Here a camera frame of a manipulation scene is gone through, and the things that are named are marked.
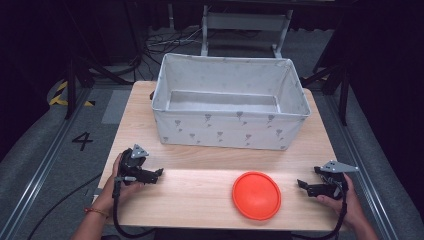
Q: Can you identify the bundle of floor cables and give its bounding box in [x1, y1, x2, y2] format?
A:
[142, 27, 204, 57]

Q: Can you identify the red and gold bracelet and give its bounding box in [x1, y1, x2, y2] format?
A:
[83, 207, 110, 220]

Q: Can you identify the person's right hand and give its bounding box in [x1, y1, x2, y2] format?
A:
[315, 173, 368, 231]

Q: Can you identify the metal floor rail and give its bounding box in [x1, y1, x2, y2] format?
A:
[326, 94, 400, 240]
[0, 87, 95, 240]

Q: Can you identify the grey metal stand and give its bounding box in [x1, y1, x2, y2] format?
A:
[200, 4, 294, 60]

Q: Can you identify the black metal stand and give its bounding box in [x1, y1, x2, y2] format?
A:
[64, 49, 135, 121]
[301, 62, 351, 127]

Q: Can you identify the orange round plastic disc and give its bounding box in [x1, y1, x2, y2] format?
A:
[231, 170, 282, 222]

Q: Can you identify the yellow and black floor tape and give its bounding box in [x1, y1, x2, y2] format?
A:
[48, 80, 96, 108]

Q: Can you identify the thin black floor cable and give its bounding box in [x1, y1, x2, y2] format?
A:
[25, 172, 104, 240]

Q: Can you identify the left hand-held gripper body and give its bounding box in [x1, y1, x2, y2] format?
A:
[118, 143, 150, 186]

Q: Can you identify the thick black gripper cable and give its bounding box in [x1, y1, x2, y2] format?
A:
[111, 176, 158, 240]
[291, 179, 349, 240]

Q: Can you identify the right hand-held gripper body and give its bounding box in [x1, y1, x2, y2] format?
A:
[319, 160, 360, 201]

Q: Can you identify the white fabric storage box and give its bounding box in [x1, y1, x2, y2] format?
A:
[151, 52, 312, 152]

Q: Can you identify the person's left hand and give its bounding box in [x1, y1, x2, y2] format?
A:
[93, 152, 145, 215]

